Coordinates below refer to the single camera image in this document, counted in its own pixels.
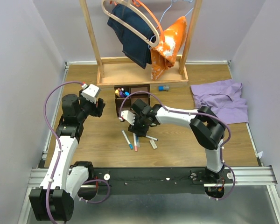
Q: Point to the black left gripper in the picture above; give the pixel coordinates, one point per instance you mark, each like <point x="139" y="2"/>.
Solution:
<point x="97" y="111"/>

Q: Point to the dark blue jeans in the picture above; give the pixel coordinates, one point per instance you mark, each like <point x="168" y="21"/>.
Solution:
<point x="132" y="46"/>

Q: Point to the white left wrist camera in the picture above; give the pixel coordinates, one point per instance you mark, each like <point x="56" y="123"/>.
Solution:
<point x="90" y="92"/>

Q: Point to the white pen pink cap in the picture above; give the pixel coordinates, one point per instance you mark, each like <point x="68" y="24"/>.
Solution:
<point x="135" y="142"/>

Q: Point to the wooden clothes rack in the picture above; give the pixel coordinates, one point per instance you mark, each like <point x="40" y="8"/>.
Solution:
<point x="123" y="71"/>

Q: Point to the white marker pink cap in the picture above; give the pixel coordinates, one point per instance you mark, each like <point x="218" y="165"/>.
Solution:
<point x="151" y="138"/>

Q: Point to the beige wooden hanger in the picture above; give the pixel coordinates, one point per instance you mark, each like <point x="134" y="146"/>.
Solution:
<point x="133" y="23"/>

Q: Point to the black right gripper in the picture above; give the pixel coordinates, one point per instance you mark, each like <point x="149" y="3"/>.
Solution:
<point x="141" y="132"/>

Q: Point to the orange plastic hanger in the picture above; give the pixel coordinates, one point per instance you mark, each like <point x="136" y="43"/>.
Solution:
<point x="157" y="31"/>

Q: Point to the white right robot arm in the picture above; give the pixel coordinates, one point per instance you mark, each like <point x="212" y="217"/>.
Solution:
<point x="206" y="127"/>

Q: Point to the black teal pen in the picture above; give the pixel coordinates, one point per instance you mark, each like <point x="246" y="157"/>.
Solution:
<point x="138" y="141"/>

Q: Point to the beige eraser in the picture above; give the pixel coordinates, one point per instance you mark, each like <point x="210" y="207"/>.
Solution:
<point x="153" y="144"/>

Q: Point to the blue grey cylinder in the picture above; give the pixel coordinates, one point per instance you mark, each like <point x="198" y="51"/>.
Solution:
<point x="163" y="88"/>

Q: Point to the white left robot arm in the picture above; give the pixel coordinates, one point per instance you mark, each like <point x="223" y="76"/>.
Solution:
<point x="53" y="200"/>

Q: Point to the orange white cloth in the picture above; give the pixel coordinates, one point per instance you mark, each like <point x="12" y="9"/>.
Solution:
<point x="164" y="55"/>

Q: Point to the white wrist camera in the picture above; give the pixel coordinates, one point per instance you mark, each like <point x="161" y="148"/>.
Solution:
<point x="128" y="116"/>
<point x="90" y="92"/>

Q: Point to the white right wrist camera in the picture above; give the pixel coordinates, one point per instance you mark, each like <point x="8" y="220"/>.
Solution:
<point x="128" y="116"/>

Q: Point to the pink highlighter orange cap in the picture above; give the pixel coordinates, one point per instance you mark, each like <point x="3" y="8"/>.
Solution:
<point x="118" y="93"/>

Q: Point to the brown wooden desk organizer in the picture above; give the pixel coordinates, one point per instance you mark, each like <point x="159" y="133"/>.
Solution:
<point x="131" y="89"/>

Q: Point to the purple cloth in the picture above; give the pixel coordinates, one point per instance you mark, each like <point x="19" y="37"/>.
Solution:
<point x="224" y="99"/>

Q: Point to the light blue wire hanger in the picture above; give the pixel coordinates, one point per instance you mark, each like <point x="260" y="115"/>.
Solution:
<point x="174" y="13"/>

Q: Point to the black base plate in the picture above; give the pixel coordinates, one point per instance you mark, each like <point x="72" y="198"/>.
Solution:
<point x="161" y="180"/>

